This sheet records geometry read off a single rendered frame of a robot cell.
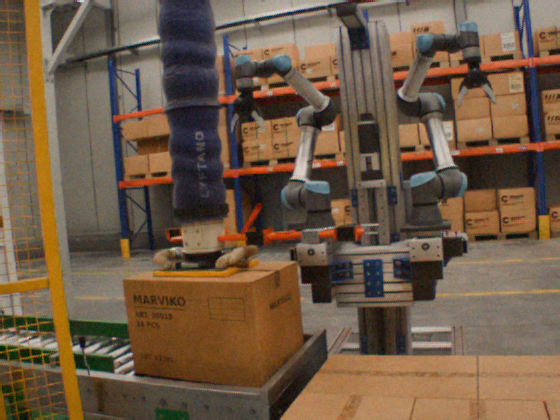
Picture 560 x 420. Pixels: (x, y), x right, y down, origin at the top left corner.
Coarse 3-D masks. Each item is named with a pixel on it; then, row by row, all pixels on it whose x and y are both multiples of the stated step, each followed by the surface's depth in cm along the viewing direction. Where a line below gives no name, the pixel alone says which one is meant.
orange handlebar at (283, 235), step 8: (280, 232) 189; (288, 232) 187; (296, 232) 190; (320, 232) 182; (328, 232) 181; (360, 232) 177; (176, 240) 206; (224, 240) 198; (232, 240) 196; (280, 240) 188; (288, 240) 187
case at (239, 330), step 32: (128, 288) 198; (160, 288) 191; (192, 288) 185; (224, 288) 179; (256, 288) 176; (288, 288) 201; (128, 320) 199; (160, 320) 192; (192, 320) 186; (224, 320) 180; (256, 320) 175; (288, 320) 199; (160, 352) 194; (192, 352) 188; (224, 352) 182; (256, 352) 176; (288, 352) 197; (224, 384) 183; (256, 384) 177
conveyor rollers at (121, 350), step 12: (0, 336) 269; (12, 336) 274; (24, 336) 272; (36, 336) 270; (48, 336) 268; (72, 336) 263; (84, 336) 261; (96, 348) 242; (108, 348) 239; (120, 348) 236; (120, 360) 220; (132, 360) 218; (120, 372) 205; (132, 372) 202; (216, 384) 191
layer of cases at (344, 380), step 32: (320, 384) 178; (352, 384) 175; (384, 384) 172; (416, 384) 169; (448, 384) 165; (480, 384) 162; (512, 384) 158; (544, 384) 155; (288, 416) 154; (320, 416) 152; (352, 416) 150; (384, 416) 148; (416, 416) 145; (448, 416) 143; (480, 416) 140; (512, 416) 137; (544, 416) 135
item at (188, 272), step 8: (176, 264) 198; (208, 264) 192; (160, 272) 197; (168, 272) 196; (176, 272) 194; (184, 272) 193; (192, 272) 191; (200, 272) 190; (208, 272) 188; (216, 272) 187; (224, 272) 186; (232, 272) 190
